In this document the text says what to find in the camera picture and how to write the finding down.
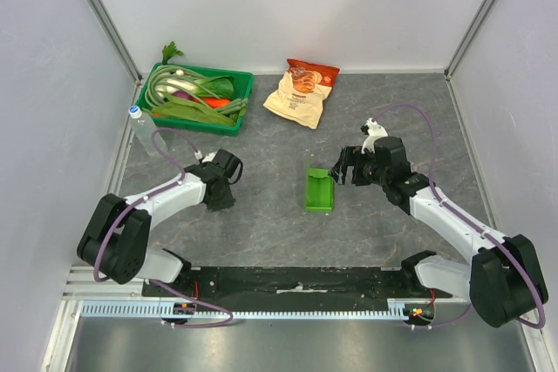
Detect green paper box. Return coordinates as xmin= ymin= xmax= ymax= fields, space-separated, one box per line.
xmin=303 ymin=152 xmax=335 ymax=213

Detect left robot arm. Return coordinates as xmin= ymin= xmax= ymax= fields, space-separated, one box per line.
xmin=77 ymin=149 xmax=243 ymax=285

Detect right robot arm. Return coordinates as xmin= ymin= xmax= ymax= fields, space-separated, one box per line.
xmin=330 ymin=136 xmax=548 ymax=329

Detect red and cream snack bag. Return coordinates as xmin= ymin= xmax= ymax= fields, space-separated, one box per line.
xmin=263 ymin=58 xmax=340 ymax=130

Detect green asparagus bunch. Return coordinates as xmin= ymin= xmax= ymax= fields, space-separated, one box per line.
xmin=215 ymin=98 xmax=248 ymax=117

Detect orange carrot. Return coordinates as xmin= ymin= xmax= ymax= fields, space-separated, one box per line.
xmin=201 ymin=98 xmax=230 ymax=108

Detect green leafy vegetable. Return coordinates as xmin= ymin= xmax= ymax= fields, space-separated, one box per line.
xmin=152 ymin=102 xmax=235 ymax=126

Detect clear plastic water bottle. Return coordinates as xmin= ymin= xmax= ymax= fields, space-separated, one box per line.
xmin=128 ymin=105 xmax=160 ymax=157

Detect green plastic crate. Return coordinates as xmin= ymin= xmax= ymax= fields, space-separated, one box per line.
xmin=136 ymin=63 xmax=255 ymax=136

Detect bok choy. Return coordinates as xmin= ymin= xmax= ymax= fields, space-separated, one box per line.
xmin=155 ymin=76 xmax=235 ymax=99

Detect purple onion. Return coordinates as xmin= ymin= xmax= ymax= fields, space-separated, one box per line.
xmin=173 ymin=91 xmax=194 ymax=101

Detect green long beans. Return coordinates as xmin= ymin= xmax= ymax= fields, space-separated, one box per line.
xmin=145 ymin=64 xmax=183 ymax=108

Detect celery leaf sprig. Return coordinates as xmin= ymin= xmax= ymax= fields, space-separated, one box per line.
xmin=161 ymin=41 xmax=184 ymax=65

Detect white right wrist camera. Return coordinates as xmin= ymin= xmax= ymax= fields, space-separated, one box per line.
xmin=361 ymin=118 xmax=389 ymax=154

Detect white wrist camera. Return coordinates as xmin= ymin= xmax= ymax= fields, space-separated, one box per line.
xmin=361 ymin=118 xmax=389 ymax=154
xmin=195 ymin=152 xmax=217 ymax=166

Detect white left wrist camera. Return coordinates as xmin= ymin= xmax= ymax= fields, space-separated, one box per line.
xmin=195 ymin=152 xmax=217 ymax=166

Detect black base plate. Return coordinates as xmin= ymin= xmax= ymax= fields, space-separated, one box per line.
xmin=141 ymin=265 xmax=453 ymax=313

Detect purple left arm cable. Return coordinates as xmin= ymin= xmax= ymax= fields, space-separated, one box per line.
xmin=93 ymin=127 xmax=235 ymax=329

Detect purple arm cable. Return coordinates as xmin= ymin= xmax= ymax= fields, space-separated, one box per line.
xmin=93 ymin=127 xmax=235 ymax=329
xmin=374 ymin=104 xmax=548 ymax=332

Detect light blue cable duct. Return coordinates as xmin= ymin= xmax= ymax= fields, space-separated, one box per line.
xmin=79 ymin=301 xmax=433 ymax=321

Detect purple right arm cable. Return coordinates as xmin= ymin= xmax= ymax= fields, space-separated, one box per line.
xmin=374 ymin=104 xmax=548 ymax=332

